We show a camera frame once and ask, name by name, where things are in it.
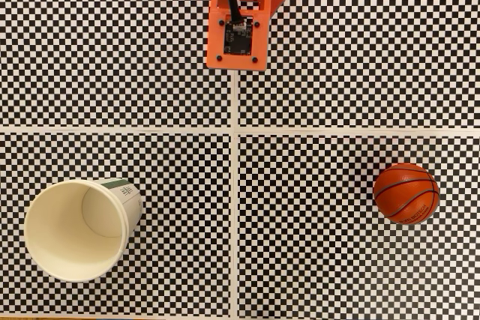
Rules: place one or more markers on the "orange mini basketball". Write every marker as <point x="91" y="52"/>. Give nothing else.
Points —
<point x="405" y="192"/>

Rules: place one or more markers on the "white paper cup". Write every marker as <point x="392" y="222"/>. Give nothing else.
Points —
<point x="67" y="234"/>

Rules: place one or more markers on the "orange camera mount with board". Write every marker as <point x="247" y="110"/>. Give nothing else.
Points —
<point x="258" y="46"/>

